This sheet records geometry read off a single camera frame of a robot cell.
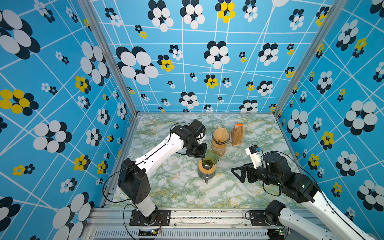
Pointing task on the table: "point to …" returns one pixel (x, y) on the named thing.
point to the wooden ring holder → (205, 171)
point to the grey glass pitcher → (206, 176)
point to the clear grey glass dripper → (220, 135)
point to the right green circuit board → (276, 232)
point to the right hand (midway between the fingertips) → (238, 168)
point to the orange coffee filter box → (238, 134)
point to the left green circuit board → (152, 233)
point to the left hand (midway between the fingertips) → (206, 156)
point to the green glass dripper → (211, 157)
